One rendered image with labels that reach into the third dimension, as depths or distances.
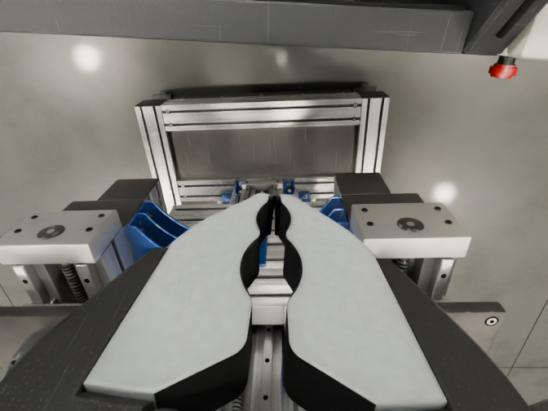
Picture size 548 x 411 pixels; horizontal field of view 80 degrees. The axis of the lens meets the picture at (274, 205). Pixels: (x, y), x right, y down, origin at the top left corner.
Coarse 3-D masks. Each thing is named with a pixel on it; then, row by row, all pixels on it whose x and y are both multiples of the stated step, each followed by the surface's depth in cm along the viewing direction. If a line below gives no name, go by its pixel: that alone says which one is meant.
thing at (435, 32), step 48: (0, 0) 33; (48, 0) 33; (96, 0) 33; (144, 0) 33; (192, 0) 33; (240, 0) 33; (288, 0) 33; (336, 0) 33; (384, 48) 35; (432, 48) 35
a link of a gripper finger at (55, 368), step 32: (160, 256) 9; (128, 288) 8; (64, 320) 7; (96, 320) 7; (32, 352) 6; (64, 352) 6; (96, 352) 6; (0, 384) 6; (32, 384) 6; (64, 384) 6
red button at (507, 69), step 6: (498, 60) 49; (504, 60) 48; (510, 60) 48; (492, 66) 49; (498, 66) 48; (504, 66) 48; (510, 66) 48; (492, 72) 49; (498, 72) 48; (504, 72) 48; (510, 72) 48; (516, 72) 48
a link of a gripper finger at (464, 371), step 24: (384, 264) 9; (408, 288) 8; (408, 312) 7; (432, 312) 7; (432, 336) 7; (456, 336) 7; (432, 360) 6; (456, 360) 6; (480, 360) 6; (456, 384) 6; (480, 384) 6; (504, 384) 6; (456, 408) 6; (480, 408) 6; (504, 408) 6; (528, 408) 6
